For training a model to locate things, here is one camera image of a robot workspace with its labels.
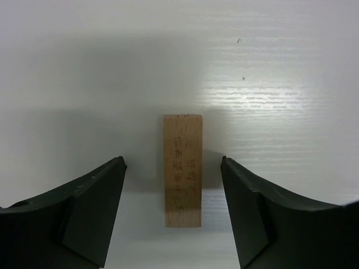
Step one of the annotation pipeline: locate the engraved light wood block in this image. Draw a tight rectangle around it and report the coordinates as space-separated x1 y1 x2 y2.
163 114 203 228

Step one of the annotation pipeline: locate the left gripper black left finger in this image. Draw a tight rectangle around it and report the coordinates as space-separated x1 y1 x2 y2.
1 156 127 268

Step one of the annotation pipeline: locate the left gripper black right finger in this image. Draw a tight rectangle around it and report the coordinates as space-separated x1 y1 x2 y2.
220 157 358 268

